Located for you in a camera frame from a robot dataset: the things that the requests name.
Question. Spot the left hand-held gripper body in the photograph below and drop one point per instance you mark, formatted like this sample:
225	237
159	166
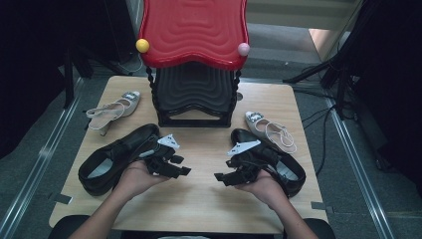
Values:
162	152

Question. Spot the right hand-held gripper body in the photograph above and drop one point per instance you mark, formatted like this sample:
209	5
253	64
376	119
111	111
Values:
252	162

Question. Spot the black leather shoe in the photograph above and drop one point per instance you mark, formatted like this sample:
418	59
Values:
295	179
132	139

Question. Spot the beige slingback high-heel shoe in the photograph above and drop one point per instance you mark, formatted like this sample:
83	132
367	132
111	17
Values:
127	104
257	124

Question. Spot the red and black shoe rack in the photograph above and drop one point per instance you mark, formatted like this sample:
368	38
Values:
192	30

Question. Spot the person's right hand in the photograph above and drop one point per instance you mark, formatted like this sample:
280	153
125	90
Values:
265	191

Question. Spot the person's left hand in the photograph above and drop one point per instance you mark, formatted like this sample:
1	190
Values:
136	181

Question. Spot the small grey round disc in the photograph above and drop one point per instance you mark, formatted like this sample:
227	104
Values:
239	96

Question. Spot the dark tape piece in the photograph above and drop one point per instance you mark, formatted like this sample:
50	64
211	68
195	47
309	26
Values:
318	205
63	199

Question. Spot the black tripod stand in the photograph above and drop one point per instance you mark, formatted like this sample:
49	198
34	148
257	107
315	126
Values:
341	99

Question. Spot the black stand leg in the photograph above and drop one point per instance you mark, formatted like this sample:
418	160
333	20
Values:
68	86

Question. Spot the dark curtain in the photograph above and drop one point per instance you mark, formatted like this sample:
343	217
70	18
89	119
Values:
398	99
26	66

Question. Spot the metal floor rail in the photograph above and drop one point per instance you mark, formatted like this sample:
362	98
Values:
40	156
360	169

